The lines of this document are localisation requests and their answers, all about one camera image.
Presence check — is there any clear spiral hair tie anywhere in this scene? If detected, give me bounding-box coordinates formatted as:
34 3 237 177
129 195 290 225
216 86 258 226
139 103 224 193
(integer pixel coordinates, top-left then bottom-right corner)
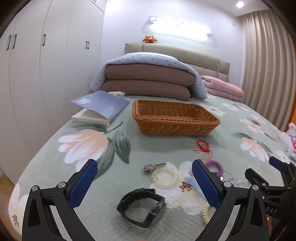
150 167 179 189

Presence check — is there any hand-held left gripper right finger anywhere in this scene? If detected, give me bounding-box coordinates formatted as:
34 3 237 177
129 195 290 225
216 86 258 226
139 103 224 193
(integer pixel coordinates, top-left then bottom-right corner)
192 159 270 241

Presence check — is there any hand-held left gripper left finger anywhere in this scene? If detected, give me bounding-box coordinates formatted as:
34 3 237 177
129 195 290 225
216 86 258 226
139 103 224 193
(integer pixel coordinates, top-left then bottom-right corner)
22 159 98 241

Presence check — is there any folded pink quilt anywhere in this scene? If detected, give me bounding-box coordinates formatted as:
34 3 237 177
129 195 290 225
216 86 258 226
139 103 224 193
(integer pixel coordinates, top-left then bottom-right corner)
201 75 245 102

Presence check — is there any beige curtain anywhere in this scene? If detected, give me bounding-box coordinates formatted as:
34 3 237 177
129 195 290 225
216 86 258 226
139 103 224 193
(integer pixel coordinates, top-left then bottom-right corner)
236 10 296 132

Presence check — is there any clear bead bracelet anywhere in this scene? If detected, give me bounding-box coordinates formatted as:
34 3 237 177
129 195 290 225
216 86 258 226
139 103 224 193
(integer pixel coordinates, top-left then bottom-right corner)
228 177 251 189

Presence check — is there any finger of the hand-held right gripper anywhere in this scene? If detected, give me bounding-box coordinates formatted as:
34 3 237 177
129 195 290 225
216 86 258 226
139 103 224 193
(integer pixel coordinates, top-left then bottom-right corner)
245 168 270 194
269 156 296 180

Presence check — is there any red string bracelet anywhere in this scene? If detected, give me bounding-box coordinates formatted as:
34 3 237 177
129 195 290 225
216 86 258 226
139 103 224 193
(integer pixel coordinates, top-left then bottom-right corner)
194 139 212 153

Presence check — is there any glowing wall light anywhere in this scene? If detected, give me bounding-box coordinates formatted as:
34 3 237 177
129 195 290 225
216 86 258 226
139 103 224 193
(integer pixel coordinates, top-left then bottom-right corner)
142 16 218 45

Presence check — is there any brown wicker basket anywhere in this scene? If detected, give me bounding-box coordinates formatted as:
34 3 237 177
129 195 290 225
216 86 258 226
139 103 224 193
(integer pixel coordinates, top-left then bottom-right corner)
132 99 221 136

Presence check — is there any folded brown quilt stack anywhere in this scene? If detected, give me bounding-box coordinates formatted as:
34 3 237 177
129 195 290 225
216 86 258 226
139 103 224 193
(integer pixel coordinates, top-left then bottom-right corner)
88 52 208 100

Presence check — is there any green floral bedspread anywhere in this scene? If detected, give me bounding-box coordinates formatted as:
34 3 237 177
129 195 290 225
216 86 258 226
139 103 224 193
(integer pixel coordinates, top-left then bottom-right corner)
8 94 296 241

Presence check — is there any folded brown duvet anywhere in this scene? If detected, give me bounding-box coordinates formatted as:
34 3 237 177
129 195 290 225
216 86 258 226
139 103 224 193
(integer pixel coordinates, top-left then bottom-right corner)
101 64 197 100

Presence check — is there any cream spiral hair tie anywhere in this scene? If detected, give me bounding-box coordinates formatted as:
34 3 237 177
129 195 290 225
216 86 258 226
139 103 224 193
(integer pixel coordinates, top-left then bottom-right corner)
201 205 216 224

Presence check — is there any purple spiral hair tie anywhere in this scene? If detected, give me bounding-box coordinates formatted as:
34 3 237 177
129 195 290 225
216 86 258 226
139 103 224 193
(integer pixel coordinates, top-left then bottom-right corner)
205 160 225 174

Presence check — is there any black wrist watch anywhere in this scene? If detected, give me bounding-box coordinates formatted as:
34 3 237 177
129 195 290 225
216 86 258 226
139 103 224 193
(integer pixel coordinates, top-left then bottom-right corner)
117 188 167 229

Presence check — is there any white plastic bag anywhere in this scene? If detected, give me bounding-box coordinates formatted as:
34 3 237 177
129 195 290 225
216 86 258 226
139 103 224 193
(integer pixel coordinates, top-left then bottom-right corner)
279 123 296 163

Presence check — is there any white wardrobe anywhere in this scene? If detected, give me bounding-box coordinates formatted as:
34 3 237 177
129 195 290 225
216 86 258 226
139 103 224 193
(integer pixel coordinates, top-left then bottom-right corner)
0 0 108 186

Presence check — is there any beige padded headboard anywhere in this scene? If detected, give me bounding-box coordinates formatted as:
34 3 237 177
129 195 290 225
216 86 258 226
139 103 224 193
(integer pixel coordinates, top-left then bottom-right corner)
124 42 231 84

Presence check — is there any blue cover book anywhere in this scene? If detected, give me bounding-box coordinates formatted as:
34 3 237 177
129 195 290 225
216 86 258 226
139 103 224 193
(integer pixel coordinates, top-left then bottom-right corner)
71 90 130 127

